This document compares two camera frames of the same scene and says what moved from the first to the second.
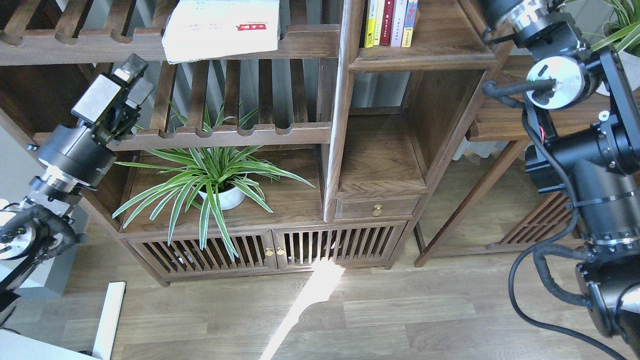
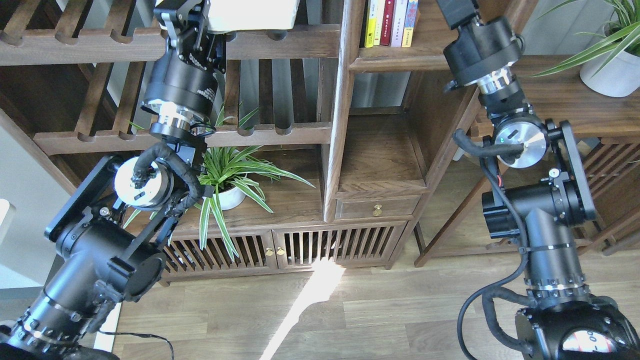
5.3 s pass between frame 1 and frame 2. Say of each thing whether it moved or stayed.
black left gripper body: moved
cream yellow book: stayed
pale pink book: stayed
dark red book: stayed
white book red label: moved
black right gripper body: moved
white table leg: stayed
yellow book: stayed
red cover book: stayed
